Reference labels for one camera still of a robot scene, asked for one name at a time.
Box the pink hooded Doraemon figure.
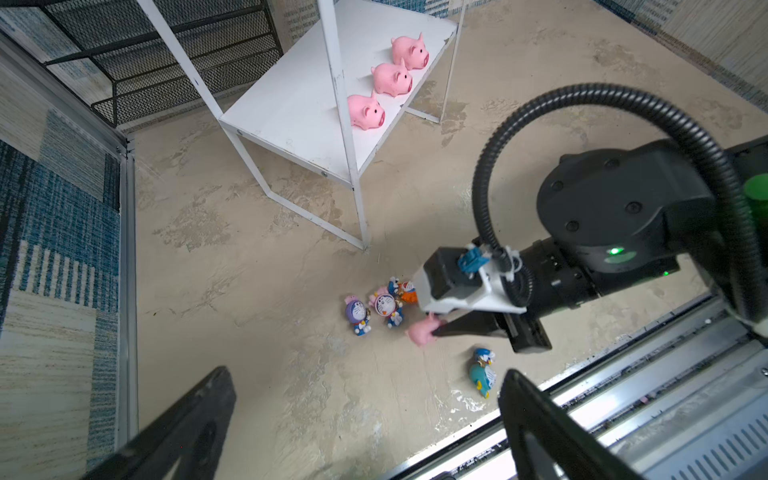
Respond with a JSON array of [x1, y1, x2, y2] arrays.
[[369, 287, 404, 328]]

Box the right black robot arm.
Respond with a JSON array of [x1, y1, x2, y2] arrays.
[[409, 83, 767, 353]]

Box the orange crab Doraemon figure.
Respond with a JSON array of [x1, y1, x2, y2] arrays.
[[387, 277, 418, 304]]

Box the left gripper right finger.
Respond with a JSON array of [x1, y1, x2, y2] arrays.
[[499, 369, 640, 479]]

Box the black mesh wire shelf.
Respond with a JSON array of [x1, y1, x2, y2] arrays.
[[0, 0, 284, 129]]

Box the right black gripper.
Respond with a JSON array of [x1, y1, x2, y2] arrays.
[[432, 311, 552, 353]]

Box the pink rubber pig toy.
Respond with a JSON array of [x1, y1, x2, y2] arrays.
[[391, 33, 430, 70], [347, 91, 386, 131], [407, 312, 447, 347], [371, 59, 413, 97]]

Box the teal hooded Doraemon figure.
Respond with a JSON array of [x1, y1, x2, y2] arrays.
[[469, 348, 497, 399]]

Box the purple hooded Doraemon figure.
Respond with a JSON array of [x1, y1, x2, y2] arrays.
[[344, 295, 371, 336]]

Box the aluminium front rail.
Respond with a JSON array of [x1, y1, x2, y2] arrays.
[[377, 293, 768, 480]]

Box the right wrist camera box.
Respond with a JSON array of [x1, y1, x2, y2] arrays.
[[411, 244, 527, 315]]

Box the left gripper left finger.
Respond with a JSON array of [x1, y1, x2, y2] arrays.
[[84, 366, 237, 479]]

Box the white two-tier metal shelf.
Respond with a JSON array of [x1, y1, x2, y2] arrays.
[[139, 1, 463, 250]]

